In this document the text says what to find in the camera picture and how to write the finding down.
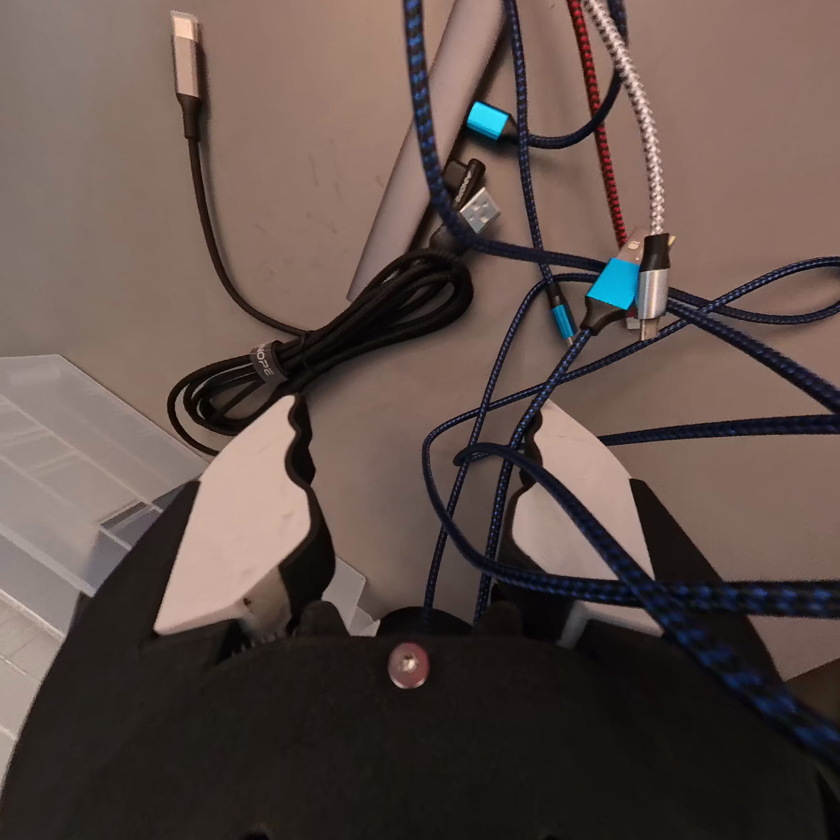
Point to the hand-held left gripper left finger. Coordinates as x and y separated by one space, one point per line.
243 525

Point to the clear plastic bin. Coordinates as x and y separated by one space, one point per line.
59 459

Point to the grey usb hub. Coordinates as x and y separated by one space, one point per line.
397 223

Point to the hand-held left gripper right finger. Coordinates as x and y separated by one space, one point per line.
590 479

